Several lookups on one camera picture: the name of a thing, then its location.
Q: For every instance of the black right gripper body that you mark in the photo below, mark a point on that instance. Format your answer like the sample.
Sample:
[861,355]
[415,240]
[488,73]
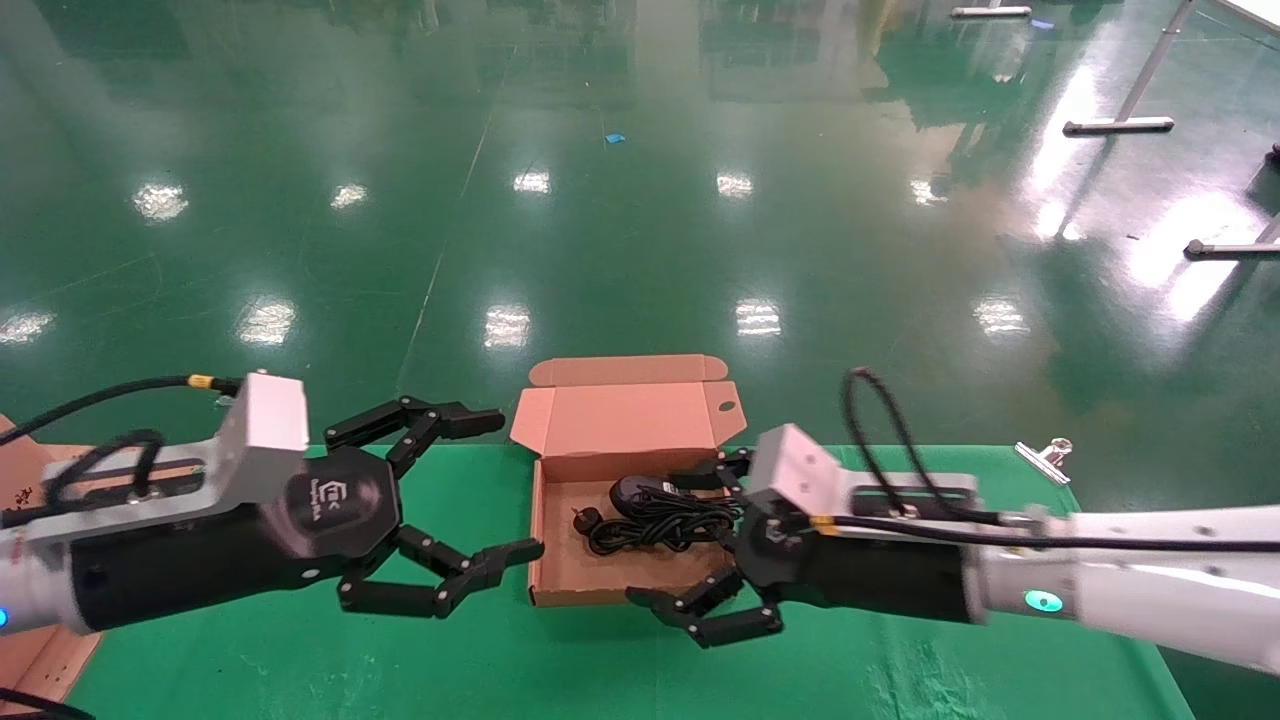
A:
[860,580]

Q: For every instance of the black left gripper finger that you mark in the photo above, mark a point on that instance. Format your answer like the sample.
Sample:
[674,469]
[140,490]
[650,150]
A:
[470,575]
[440,420]

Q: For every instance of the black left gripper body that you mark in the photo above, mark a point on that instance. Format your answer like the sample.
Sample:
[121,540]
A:
[300,530]

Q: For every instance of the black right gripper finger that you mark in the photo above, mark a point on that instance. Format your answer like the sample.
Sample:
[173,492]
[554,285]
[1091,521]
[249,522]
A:
[715,472]
[715,625]

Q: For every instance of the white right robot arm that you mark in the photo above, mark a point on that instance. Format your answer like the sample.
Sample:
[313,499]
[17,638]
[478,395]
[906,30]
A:
[1150,590]

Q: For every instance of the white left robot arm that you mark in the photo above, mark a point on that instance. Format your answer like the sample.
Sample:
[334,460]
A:
[30,585]

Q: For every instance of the brown cardboard mailer box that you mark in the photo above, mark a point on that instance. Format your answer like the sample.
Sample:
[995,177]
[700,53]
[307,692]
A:
[625,420]

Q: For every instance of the green table cloth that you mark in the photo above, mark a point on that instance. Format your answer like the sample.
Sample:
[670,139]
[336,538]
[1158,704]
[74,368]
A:
[600,660]

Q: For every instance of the silver binder clip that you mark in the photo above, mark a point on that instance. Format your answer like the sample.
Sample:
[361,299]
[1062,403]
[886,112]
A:
[1045,458]

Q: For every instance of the flat cardboard with red print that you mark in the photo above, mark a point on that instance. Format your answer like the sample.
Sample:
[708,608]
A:
[30,660]

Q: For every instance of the white table foot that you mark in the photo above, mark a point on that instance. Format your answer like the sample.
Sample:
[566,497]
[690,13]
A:
[990,11]

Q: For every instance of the white desk with T-legs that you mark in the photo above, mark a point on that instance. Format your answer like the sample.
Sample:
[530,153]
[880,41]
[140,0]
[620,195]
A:
[1140,90]

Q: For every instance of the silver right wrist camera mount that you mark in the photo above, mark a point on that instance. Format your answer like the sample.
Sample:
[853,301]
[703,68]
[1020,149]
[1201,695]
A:
[795,465]

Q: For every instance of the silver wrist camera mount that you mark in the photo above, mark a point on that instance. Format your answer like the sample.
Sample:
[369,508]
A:
[262,420]
[795,465]

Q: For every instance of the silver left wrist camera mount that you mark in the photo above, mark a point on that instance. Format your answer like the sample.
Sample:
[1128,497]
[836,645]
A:
[262,420]

